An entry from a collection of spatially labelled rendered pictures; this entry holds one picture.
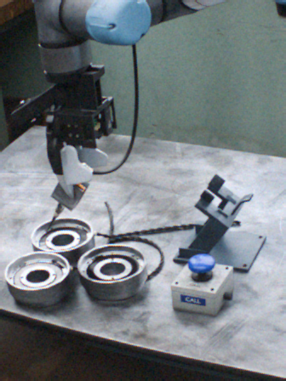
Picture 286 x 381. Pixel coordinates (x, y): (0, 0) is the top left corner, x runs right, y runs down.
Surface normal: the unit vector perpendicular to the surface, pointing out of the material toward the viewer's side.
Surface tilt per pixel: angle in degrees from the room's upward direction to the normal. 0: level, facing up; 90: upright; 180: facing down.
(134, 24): 90
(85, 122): 90
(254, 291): 0
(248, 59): 90
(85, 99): 90
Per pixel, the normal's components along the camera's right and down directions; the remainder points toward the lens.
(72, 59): 0.38, 0.41
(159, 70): -0.44, 0.47
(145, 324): -0.10, -0.87
